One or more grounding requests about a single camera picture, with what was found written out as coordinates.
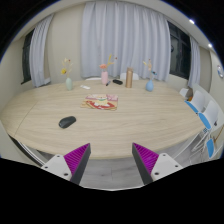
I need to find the right dark window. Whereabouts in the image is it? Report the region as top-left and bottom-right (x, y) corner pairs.
(168, 22), (191, 79)

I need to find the white blue chair near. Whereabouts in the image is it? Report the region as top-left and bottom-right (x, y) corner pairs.
(206, 136), (224, 160)

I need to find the white chair far right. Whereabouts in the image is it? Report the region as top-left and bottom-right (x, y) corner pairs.
(179, 88), (189, 98)

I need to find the white blue chair middle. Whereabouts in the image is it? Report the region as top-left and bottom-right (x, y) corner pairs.
(192, 100), (219, 152)

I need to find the small white remote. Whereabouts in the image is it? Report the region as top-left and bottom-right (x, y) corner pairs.
(80, 85), (90, 90)

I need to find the blue vase with flowers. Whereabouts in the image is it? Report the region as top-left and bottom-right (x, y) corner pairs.
(143, 60), (157, 92)

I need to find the black computer mouse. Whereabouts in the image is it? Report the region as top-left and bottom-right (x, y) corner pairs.
(59, 116), (76, 129)

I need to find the copper thermos bottle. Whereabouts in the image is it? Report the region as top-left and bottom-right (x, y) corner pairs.
(125, 67), (133, 88)

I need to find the white blue chair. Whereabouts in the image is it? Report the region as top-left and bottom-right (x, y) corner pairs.
(206, 136), (224, 160)
(192, 100), (219, 152)
(185, 90), (205, 113)

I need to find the white right curtain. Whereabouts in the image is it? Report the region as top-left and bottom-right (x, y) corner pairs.
(188, 37), (201, 88)

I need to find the white blue chair far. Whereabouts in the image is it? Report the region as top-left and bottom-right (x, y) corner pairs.
(185, 90), (205, 113)

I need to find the pink vase with flowers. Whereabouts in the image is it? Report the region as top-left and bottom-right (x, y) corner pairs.
(99, 54), (116, 85)

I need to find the dark window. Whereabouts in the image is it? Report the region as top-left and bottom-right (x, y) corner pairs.
(21, 29), (34, 85)
(168, 22), (191, 79)

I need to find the black glasses case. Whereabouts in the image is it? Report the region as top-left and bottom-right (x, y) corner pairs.
(113, 79), (123, 85)

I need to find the colourful printed mouse pad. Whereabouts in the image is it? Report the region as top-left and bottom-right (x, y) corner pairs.
(81, 94), (118, 110)

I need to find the white chair back left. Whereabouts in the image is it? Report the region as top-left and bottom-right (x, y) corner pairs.
(85, 77), (101, 81)

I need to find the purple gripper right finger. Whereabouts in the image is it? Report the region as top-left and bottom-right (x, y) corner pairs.
(132, 143), (182, 185)

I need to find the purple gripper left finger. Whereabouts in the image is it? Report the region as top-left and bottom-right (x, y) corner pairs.
(42, 143), (91, 185)

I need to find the large white centre curtain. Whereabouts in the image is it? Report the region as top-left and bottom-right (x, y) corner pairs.
(81, 1), (171, 81)

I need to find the left dark window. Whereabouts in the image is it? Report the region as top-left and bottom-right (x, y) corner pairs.
(21, 29), (34, 85)

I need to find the white left curtain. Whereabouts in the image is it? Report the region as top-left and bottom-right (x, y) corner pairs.
(29, 14), (53, 87)

